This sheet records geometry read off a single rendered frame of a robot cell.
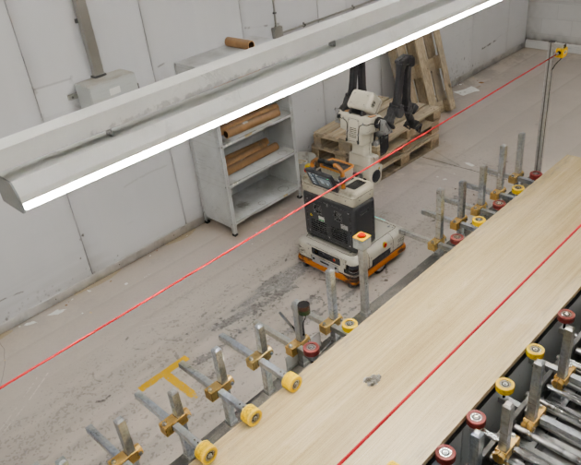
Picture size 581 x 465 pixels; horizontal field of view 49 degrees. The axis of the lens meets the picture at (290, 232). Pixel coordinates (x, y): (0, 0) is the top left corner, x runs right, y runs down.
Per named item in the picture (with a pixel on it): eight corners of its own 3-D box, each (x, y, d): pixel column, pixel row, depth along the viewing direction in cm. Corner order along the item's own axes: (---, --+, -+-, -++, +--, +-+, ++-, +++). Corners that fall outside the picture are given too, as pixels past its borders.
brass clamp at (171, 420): (160, 431, 270) (157, 423, 267) (184, 411, 277) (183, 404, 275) (168, 438, 266) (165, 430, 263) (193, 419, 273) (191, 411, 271)
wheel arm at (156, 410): (135, 399, 286) (133, 393, 284) (141, 394, 288) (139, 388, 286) (203, 457, 254) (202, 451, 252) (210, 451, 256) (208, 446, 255)
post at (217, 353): (227, 424, 299) (209, 348, 274) (232, 420, 301) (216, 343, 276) (231, 428, 297) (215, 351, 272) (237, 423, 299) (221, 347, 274)
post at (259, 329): (266, 399, 316) (253, 325, 291) (270, 395, 318) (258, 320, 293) (270, 402, 313) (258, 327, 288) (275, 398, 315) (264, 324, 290)
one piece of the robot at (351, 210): (356, 268, 486) (351, 172, 442) (305, 245, 521) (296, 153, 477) (383, 249, 505) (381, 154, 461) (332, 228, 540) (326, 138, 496)
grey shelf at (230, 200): (204, 222, 605) (172, 63, 524) (271, 185, 657) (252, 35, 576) (235, 236, 577) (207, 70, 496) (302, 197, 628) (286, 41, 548)
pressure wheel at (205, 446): (196, 441, 253) (211, 437, 259) (191, 459, 254) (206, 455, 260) (206, 449, 249) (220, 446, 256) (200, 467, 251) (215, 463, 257)
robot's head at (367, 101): (366, 110, 461) (374, 91, 460) (344, 105, 474) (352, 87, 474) (375, 118, 472) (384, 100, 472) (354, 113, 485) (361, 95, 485)
